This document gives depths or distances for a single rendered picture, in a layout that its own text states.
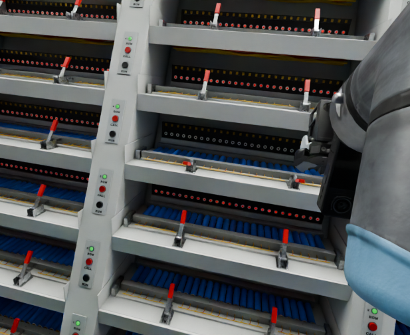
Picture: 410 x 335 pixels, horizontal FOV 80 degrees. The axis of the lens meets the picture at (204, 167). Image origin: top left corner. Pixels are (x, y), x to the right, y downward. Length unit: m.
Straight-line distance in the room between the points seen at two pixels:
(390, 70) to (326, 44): 0.56
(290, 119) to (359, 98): 0.42
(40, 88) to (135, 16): 0.35
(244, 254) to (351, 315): 0.27
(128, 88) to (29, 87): 0.32
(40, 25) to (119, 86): 0.33
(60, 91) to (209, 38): 0.46
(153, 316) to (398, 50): 0.72
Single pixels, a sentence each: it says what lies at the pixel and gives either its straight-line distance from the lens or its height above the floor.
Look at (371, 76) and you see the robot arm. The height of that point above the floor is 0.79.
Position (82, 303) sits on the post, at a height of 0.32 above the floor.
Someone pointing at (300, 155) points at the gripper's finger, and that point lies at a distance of 0.40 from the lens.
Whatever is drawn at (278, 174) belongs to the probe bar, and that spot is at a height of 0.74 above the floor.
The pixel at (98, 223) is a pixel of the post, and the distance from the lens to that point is 0.73.
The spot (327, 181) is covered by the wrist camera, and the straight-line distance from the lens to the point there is 0.35.
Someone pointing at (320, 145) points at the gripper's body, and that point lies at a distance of 0.37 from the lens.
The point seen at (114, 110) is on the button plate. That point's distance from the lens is 0.73.
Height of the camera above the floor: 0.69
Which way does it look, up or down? 3 degrees up
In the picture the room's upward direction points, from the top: 9 degrees clockwise
